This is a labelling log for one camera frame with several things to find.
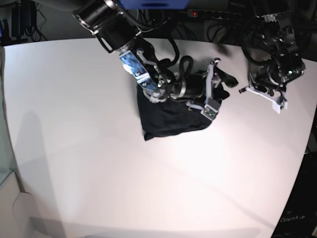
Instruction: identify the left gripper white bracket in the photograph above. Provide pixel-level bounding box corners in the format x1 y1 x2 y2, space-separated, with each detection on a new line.
238 64 289 115

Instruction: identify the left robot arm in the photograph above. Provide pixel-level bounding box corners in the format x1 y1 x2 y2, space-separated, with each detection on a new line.
239 0 306 114

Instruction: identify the blue box at top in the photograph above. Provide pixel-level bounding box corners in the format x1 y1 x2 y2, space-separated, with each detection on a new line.
119 0 190 9

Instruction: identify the black device on floor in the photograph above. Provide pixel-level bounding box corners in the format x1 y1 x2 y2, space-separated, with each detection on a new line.
11 0 37 40

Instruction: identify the black power strip red switch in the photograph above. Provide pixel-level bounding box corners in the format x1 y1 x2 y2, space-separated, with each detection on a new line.
186 9 242 21

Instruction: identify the black OpenArm case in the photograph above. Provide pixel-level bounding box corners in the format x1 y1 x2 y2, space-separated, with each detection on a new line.
272 152 317 238

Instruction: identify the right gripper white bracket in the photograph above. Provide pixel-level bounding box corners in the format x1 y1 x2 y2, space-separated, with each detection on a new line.
172 57 238 121

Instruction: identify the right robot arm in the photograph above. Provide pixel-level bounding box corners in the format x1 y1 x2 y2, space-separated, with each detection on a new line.
73 0 238 121

